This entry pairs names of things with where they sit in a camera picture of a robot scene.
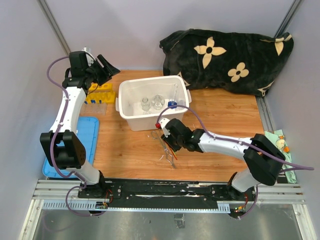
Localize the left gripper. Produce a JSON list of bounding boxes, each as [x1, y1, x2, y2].
[[85, 54, 120, 86]]

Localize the graduated cylinder blue base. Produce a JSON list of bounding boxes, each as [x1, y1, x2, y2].
[[167, 83, 179, 109]]

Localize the glass petri dish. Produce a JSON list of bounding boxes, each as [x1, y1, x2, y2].
[[152, 94, 165, 110]]

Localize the white plastic bin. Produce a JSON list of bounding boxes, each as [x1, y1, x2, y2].
[[115, 75, 192, 131]]

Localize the small glass beaker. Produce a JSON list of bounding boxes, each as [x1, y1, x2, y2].
[[141, 97, 151, 112]]

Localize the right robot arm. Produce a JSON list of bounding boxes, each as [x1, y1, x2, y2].
[[156, 118, 285, 200]]

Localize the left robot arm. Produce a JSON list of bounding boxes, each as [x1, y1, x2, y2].
[[39, 47, 120, 198]]

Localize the red yellow green spatula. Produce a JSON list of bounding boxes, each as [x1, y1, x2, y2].
[[168, 147, 178, 160]]

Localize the metal crucible tongs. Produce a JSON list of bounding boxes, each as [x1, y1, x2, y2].
[[151, 130, 176, 169]]

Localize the yellow test tube rack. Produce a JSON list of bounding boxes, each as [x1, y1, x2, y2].
[[84, 83, 116, 104]]

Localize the clear acrylic tube rack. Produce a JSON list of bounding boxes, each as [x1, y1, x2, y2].
[[80, 103, 108, 116]]

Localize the green printed cloth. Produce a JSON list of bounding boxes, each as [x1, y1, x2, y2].
[[264, 129, 297, 184]]

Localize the black floral blanket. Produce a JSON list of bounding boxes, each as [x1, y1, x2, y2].
[[159, 28, 294, 97]]

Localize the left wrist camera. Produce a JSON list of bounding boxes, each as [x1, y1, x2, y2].
[[82, 46, 95, 65]]

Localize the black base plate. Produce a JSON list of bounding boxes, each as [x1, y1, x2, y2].
[[77, 178, 252, 211]]

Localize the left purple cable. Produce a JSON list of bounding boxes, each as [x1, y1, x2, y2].
[[46, 56, 108, 217]]

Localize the purple cable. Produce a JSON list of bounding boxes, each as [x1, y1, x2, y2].
[[157, 104, 315, 221], [46, 56, 108, 217]]

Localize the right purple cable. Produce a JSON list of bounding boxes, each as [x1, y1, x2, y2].
[[157, 104, 315, 221]]

